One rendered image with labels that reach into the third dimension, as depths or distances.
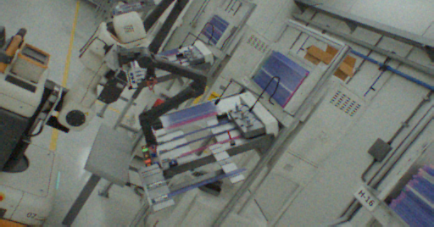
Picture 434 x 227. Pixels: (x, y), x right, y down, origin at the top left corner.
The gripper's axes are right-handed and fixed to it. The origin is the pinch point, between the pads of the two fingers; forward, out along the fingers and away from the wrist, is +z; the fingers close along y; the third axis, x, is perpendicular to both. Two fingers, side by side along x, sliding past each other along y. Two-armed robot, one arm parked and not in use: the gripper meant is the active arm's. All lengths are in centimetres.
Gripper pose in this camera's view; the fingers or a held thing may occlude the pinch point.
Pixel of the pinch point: (154, 151)
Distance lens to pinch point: 244.3
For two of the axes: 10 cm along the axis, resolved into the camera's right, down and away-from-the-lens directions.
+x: -9.4, 3.1, -1.6
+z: 2.0, 8.6, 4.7
